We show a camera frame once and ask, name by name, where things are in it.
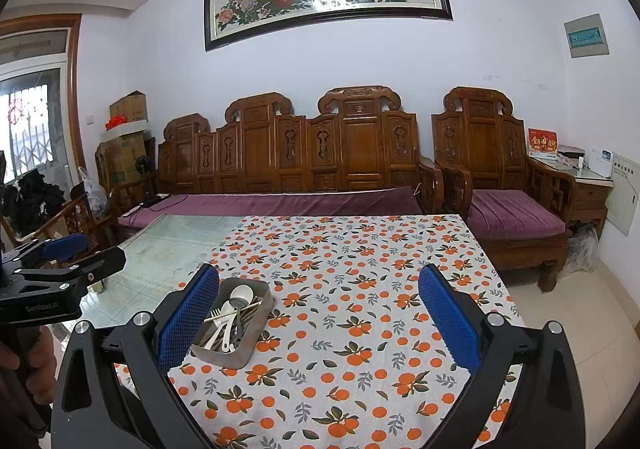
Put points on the metal spoon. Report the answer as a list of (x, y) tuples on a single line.
[(241, 305)]

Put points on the barred window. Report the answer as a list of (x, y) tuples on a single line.
[(27, 124)]

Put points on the grey flat box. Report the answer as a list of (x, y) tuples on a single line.
[(570, 155)]

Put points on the grey plastic bag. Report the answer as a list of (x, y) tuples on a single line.
[(93, 194)]

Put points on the long purple sofa cushion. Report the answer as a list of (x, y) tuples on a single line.
[(270, 204)]

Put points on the light wooden chopstick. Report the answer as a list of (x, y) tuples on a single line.
[(252, 304)]

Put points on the wooden side table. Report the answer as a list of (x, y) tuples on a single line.
[(585, 194)]

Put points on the orange print tablecloth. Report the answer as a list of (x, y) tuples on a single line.
[(350, 354)]

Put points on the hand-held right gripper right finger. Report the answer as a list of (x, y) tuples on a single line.
[(450, 314)]

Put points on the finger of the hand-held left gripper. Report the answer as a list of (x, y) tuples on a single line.
[(62, 245), (102, 260)]

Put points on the carved wooden sofa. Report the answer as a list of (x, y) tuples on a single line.
[(300, 149)]

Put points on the white plastic spoon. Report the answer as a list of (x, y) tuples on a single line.
[(240, 292), (226, 324)]

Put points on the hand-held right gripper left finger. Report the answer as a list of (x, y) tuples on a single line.
[(187, 314)]

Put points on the carved wooden armchair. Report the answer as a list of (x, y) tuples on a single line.
[(477, 146)]

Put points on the red decoration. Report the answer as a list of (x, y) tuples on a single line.
[(115, 122)]

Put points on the square purple seat cushion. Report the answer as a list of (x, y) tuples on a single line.
[(515, 211)]

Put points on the rectangular metal tray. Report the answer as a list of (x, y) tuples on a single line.
[(225, 360)]

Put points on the small brown cardboard box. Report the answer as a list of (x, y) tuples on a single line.
[(128, 106)]

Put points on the low wooden chair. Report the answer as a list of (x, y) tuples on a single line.
[(75, 224)]

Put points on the grey wall electrical panel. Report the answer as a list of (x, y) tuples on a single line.
[(586, 36)]

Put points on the clear plastic bag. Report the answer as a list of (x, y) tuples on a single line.
[(582, 249)]

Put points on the person's left hand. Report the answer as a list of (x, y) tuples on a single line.
[(25, 369)]

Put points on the white plastic fork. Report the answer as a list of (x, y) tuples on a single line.
[(214, 330)]

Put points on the white wall cabinet door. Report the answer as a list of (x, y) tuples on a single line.
[(622, 199)]

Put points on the white flat box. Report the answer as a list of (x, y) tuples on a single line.
[(125, 131)]

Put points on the pile of black clothes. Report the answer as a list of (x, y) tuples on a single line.
[(30, 201)]

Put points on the white box device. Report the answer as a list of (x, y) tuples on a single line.
[(601, 163)]

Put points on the large brown cardboard box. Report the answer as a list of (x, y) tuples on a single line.
[(122, 159)]

